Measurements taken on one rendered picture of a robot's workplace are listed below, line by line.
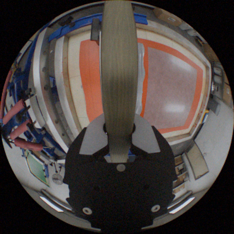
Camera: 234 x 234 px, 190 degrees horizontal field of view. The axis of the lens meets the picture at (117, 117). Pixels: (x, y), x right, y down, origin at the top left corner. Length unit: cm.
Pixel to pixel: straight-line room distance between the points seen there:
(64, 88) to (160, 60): 34
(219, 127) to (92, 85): 379
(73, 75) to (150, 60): 26
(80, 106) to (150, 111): 27
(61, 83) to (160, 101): 36
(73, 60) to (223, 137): 392
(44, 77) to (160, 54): 39
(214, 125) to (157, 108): 357
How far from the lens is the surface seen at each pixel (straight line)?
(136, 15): 31
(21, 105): 49
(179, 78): 35
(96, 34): 22
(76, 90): 29
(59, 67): 28
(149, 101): 29
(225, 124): 368
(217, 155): 396
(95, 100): 27
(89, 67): 26
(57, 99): 41
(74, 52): 30
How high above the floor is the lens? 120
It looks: 58 degrees down
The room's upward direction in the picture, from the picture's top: 180 degrees clockwise
